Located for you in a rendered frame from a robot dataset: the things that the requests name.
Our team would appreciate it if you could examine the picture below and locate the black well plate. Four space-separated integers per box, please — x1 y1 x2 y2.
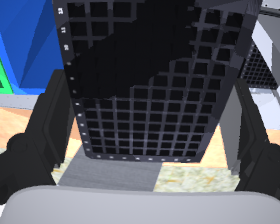
52 0 263 163
237 37 279 90

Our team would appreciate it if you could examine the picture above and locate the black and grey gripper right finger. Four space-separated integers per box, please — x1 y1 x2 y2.
219 78 280 201

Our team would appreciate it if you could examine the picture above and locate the blue bin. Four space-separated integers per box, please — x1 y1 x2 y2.
0 0 64 95

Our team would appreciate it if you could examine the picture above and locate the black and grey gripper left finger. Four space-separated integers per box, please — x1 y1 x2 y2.
0 69 75 206

